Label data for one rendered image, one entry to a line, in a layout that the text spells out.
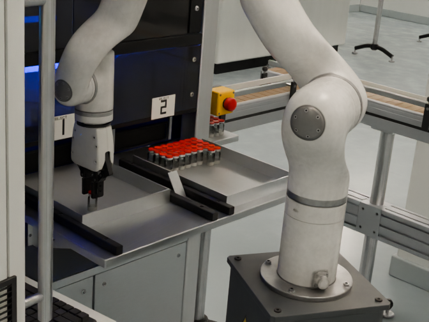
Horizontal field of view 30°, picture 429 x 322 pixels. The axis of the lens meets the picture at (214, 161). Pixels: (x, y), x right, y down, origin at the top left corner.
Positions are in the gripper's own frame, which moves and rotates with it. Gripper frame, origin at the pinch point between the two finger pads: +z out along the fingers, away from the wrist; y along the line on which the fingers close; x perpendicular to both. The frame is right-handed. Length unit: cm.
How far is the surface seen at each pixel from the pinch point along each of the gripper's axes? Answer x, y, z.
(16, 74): -43, 36, -38
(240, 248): 154, -84, 91
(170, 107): 41.5, -18.9, -8.3
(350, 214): 131, -13, 45
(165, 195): 16.5, 6.8, 4.0
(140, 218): 6.4, 9.4, 6.2
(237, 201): 29.9, 17.8, 5.2
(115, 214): 1.1, 6.8, 4.9
